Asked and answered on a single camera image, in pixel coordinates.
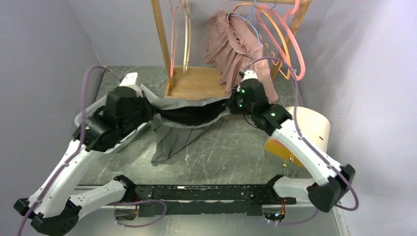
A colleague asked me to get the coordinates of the grey skirt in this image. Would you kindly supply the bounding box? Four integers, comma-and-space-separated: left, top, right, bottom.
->
151, 97, 229, 165

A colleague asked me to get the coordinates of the pink pleated skirt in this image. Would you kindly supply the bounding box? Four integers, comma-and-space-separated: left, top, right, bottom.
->
204, 10, 264, 92

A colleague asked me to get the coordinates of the blue wire hanger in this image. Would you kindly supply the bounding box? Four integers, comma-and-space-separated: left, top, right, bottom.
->
241, 0, 262, 47

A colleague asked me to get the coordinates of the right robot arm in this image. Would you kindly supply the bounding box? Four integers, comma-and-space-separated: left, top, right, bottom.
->
229, 78, 356, 212

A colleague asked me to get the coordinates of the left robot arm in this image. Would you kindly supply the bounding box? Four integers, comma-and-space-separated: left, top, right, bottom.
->
14, 85, 157, 236

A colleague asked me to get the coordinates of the orange wavy plastic hanger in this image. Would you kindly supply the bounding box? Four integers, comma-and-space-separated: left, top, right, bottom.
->
233, 3, 291, 80

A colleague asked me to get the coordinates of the thick pink plastic hanger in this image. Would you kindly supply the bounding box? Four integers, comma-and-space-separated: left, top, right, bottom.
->
258, 0, 311, 81

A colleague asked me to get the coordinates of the beige wooden hanger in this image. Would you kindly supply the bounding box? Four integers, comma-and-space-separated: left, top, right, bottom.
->
182, 0, 191, 74

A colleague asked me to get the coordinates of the white plastic laundry basket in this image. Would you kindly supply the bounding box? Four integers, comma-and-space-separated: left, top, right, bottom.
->
84, 83, 158, 154

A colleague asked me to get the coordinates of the wooden clothes rack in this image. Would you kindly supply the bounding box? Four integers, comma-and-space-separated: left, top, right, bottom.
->
151, 0, 293, 100

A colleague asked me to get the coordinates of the cream cylinder with orange base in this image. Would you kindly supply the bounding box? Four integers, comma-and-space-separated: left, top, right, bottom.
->
264, 106, 330, 169

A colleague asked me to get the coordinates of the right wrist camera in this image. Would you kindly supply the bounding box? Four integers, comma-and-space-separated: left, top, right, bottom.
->
237, 69, 259, 92

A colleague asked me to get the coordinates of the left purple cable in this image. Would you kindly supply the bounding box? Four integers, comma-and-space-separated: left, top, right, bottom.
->
16, 65, 123, 236

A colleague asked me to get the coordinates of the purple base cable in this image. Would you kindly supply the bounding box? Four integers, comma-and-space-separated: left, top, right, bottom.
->
113, 199, 169, 228

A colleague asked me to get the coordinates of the black base frame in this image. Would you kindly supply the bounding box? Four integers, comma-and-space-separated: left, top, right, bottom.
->
114, 176, 297, 217

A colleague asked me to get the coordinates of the thin pink wire hanger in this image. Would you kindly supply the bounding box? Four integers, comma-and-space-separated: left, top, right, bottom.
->
169, 0, 181, 79

